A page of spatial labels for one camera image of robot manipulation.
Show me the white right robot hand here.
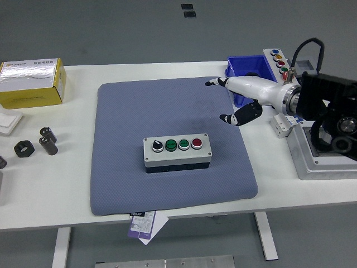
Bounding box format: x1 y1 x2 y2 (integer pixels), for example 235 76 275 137
205 75 290 127

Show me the grey four-control button box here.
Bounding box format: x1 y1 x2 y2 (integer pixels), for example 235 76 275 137
143 133 213 174

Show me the grey five-button control box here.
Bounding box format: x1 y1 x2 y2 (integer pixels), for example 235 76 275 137
263 47 293 83

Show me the blue plastic bin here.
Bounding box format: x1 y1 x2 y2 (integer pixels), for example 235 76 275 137
225 55 279 108

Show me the white circuit breaker blue lever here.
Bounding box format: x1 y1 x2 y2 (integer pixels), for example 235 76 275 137
269 113 303 139

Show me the grey distribution box clear cover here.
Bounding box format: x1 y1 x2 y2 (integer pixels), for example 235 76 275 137
286 122 357 181

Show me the blue-grey padded mat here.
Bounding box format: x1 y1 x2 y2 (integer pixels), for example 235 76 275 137
89 76 259 217

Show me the white table leg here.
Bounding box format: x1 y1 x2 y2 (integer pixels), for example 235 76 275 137
51 227 72 268
253 212 279 261

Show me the white paper card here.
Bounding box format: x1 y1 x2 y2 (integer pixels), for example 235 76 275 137
138 214 170 246

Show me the purple and white mat tag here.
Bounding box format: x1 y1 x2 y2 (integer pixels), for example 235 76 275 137
127 210 157 241

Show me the black cylindrical capacitor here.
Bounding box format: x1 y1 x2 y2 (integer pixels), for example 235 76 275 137
38 136 59 156
40 126 58 143

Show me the yellow and silver cardboard box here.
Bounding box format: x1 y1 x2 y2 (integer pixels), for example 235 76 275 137
0 58 67 109

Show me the grey square frame box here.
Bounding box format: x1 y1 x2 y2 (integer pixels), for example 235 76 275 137
288 57 321 75

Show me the grey metal base plate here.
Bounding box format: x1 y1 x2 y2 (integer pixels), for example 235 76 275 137
94 254 235 268

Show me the white square switch plate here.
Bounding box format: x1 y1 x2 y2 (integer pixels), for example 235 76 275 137
0 108 24 137

